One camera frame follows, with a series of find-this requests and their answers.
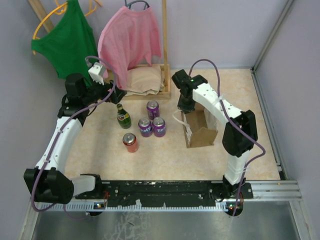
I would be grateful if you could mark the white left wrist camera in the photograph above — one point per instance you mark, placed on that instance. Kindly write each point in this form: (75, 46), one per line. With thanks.
(97, 72)

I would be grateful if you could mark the pink shirt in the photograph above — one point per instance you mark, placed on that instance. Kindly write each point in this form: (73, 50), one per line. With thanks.
(128, 38)

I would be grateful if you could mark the red Coca-Cola can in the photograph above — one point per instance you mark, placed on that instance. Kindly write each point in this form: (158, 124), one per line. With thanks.
(130, 141)

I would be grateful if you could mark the cream folded cloth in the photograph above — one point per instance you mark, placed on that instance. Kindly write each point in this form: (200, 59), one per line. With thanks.
(145, 80)

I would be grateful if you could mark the grey clothes hanger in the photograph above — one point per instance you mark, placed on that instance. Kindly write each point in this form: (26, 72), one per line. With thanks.
(129, 3)

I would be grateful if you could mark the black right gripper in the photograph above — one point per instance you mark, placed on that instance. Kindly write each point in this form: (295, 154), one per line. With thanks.
(186, 108)

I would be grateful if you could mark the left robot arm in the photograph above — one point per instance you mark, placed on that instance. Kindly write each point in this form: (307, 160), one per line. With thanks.
(47, 182)

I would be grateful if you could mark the white toothed cable strip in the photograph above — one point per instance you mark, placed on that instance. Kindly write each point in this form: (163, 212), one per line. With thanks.
(94, 206)

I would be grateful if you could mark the green tank top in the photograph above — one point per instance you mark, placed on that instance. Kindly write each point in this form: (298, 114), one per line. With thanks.
(68, 44)

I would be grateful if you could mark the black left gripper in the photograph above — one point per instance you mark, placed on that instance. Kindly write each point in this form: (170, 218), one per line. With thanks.
(116, 95)

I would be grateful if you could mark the purple fanta can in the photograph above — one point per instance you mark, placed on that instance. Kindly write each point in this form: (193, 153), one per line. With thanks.
(153, 109)
(145, 126)
(159, 127)

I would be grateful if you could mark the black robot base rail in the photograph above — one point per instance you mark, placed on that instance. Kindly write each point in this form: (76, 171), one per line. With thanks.
(154, 194)

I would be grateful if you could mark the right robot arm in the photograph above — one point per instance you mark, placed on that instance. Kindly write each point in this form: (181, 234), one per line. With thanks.
(240, 128)

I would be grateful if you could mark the green Perrier glass bottle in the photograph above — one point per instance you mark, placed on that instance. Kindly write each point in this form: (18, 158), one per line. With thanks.
(123, 117)

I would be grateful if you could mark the burlap canvas tote bag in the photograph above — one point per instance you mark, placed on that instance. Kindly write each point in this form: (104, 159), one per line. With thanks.
(199, 126)

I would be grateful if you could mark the wooden clothes rack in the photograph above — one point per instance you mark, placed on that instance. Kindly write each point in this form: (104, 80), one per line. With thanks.
(43, 16)

